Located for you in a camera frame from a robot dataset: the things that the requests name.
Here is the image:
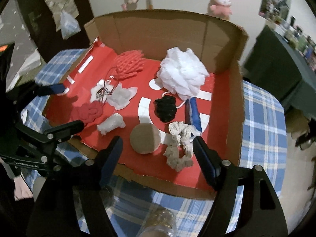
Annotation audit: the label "round beige powder puff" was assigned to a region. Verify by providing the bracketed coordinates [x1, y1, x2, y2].
[130, 122, 161, 155]

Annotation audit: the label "black scrunchie ball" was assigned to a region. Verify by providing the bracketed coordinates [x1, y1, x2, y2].
[154, 95, 177, 123]

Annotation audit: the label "wall mirror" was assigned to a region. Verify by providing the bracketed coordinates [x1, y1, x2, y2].
[259, 0, 291, 29]

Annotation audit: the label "cream crocheted item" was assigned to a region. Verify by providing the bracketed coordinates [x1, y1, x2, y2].
[163, 121, 201, 172]

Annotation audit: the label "red cardboard box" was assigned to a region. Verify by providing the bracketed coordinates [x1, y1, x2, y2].
[43, 10, 248, 199]

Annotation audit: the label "white tissue cloth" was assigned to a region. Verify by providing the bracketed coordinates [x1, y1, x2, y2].
[106, 83, 138, 111]

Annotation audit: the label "blue plaid tablecloth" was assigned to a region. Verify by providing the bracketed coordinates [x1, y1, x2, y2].
[23, 49, 287, 236]

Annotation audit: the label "dark green covered table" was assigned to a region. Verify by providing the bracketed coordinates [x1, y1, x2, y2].
[244, 26, 315, 119]

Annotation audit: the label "white grey plush toy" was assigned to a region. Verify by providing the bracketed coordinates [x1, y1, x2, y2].
[90, 79, 117, 103]

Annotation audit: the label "small glass jar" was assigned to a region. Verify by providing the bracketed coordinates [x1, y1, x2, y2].
[138, 207, 177, 237]

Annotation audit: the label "person's left hand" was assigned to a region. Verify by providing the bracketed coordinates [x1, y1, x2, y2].
[13, 176, 33, 201]

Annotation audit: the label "dark wooden door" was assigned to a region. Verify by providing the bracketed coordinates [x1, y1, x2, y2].
[17, 0, 93, 62]

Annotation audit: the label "pink bear plush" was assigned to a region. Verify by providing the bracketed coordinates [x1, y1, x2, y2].
[208, 0, 232, 20]

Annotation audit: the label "white plastic bag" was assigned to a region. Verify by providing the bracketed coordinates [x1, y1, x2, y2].
[60, 10, 81, 40]

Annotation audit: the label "large glass jar dark contents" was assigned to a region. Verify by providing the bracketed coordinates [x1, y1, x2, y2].
[73, 173, 117, 236]

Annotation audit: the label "red knitted plush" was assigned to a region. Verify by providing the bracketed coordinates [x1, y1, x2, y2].
[70, 101, 103, 125]

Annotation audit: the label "white cotton roll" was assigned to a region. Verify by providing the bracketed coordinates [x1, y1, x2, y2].
[97, 113, 126, 135]

